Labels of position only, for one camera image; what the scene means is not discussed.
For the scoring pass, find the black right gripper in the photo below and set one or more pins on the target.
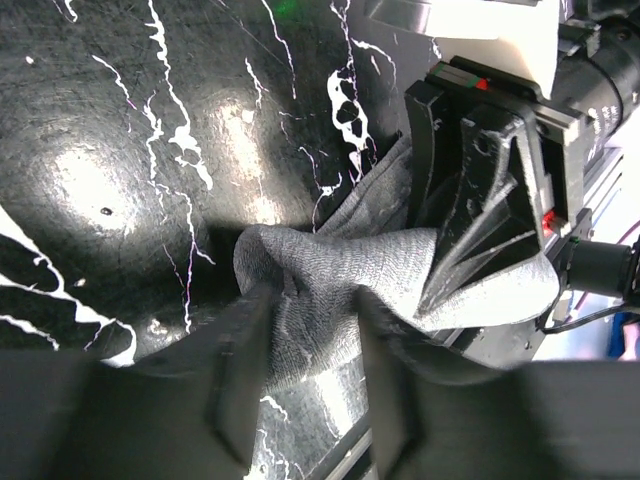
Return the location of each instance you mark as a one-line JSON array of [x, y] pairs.
[[522, 160]]

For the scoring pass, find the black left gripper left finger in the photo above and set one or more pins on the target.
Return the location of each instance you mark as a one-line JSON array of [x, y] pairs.
[[201, 395]]

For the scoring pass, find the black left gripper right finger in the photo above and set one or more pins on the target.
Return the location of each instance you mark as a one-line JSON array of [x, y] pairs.
[[399, 363]]

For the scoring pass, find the grey cloth napkin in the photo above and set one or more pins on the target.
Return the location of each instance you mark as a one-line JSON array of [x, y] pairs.
[[365, 243]]

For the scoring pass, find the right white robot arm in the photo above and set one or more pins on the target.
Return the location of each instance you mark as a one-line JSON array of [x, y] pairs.
[[527, 39]]

